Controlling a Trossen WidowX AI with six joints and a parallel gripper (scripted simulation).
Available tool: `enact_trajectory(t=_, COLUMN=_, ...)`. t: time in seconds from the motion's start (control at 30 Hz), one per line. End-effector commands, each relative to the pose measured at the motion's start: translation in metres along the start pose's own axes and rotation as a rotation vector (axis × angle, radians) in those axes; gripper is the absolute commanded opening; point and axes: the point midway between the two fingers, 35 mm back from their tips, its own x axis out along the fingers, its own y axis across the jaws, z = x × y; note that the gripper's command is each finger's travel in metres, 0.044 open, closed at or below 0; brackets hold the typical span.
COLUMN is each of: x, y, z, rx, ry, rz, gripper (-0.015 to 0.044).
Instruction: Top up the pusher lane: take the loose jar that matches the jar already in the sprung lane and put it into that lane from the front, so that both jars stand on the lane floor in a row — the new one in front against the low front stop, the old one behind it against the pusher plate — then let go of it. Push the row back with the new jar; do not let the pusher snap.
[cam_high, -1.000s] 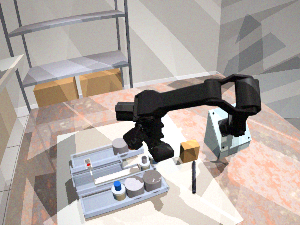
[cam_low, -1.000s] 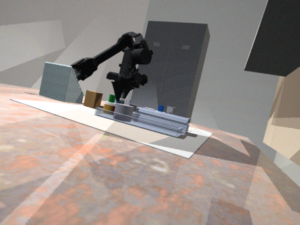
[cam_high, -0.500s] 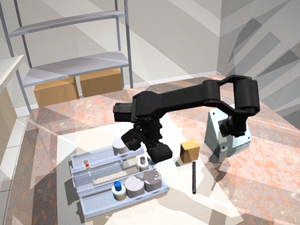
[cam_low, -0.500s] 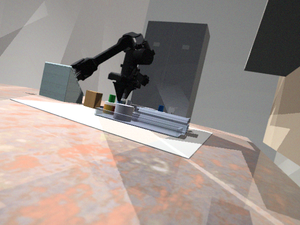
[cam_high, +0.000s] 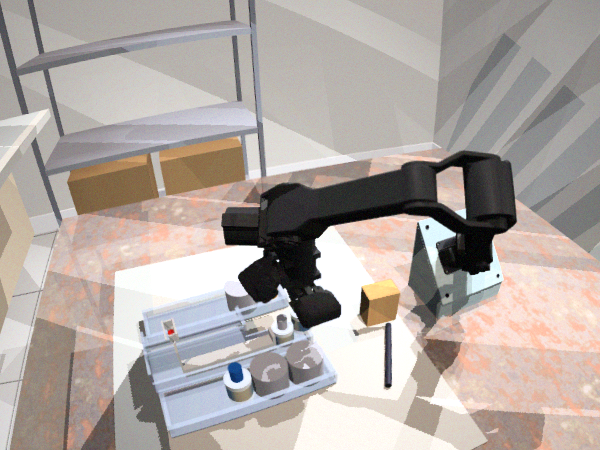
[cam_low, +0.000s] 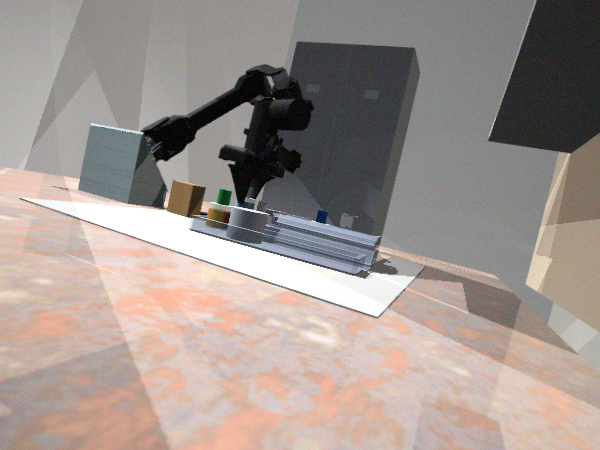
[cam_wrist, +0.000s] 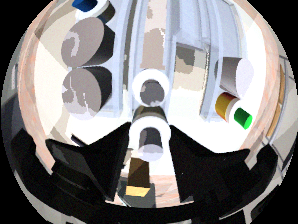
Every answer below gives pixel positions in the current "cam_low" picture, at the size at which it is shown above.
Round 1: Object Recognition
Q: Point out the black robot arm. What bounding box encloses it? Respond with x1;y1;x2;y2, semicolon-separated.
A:
140;64;314;174

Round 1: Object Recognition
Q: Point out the orange-brown block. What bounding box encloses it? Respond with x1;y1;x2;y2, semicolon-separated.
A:
167;180;205;217

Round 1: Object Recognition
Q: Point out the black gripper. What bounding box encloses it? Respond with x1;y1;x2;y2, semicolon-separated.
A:
218;125;285;204

